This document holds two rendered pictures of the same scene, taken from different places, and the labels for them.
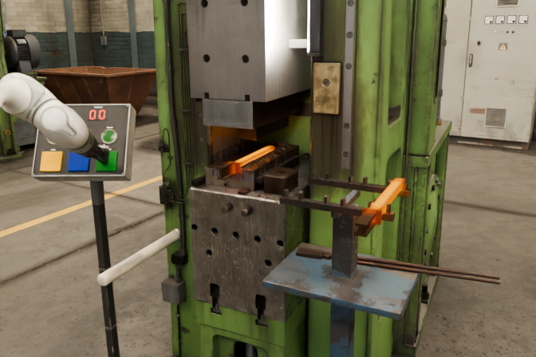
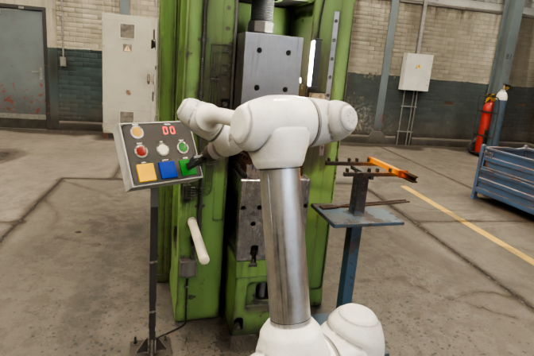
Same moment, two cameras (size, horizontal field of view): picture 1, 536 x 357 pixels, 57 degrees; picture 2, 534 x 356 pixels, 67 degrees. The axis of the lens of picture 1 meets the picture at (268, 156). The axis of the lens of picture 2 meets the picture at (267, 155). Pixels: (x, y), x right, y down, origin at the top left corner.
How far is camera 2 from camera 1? 157 cm
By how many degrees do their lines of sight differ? 43
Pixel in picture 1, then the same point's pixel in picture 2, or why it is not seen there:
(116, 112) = (181, 128)
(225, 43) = (272, 78)
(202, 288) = (244, 252)
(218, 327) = (253, 276)
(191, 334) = (197, 298)
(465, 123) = not seen: hidden behind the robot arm
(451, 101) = not seen: hidden behind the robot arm
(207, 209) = (256, 192)
